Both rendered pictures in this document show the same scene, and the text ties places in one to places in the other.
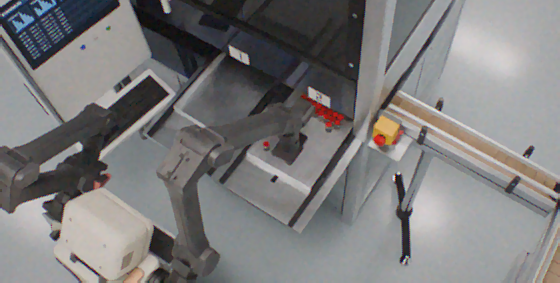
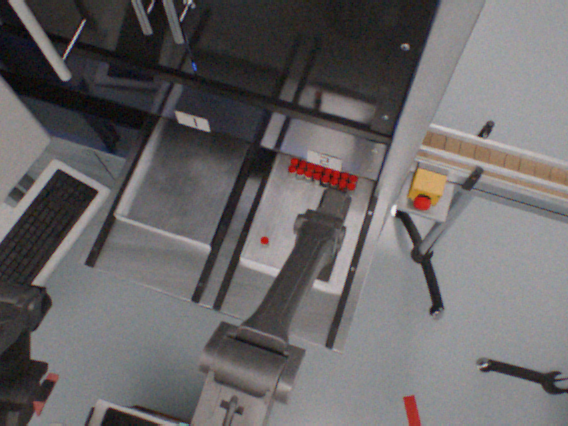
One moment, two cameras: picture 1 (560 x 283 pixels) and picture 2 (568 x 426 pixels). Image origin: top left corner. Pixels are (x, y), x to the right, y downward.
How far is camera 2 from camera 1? 58 cm
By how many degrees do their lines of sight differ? 13
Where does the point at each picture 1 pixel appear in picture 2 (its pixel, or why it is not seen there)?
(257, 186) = not seen: hidden behind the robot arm
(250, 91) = (217, 166)
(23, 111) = not seen: outside the picture
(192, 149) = (241, 386)
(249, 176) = (252, 289)
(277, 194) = not seen: hidden behind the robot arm
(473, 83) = (462, 67)
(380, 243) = (400, 297)
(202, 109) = (157, 207)
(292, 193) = (317, 299)
